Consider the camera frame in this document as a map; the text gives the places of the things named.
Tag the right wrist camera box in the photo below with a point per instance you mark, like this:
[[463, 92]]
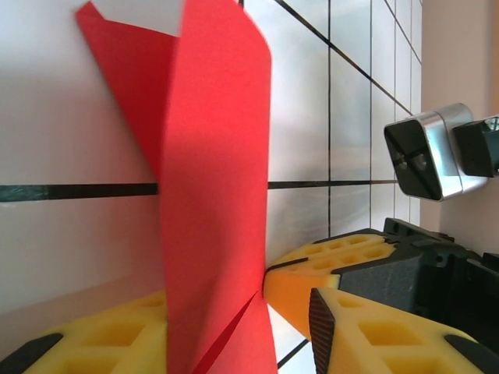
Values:
[[425, 156]]

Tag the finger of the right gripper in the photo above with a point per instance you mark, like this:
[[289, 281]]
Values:
[[343, 241], [296, 282]]

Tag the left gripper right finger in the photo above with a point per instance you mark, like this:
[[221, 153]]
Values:
[[390, 350]]

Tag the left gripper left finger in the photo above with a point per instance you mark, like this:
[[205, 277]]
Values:
[[97, 343]]

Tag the red paper sheet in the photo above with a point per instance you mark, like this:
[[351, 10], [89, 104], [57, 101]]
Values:
[[214, 156]]

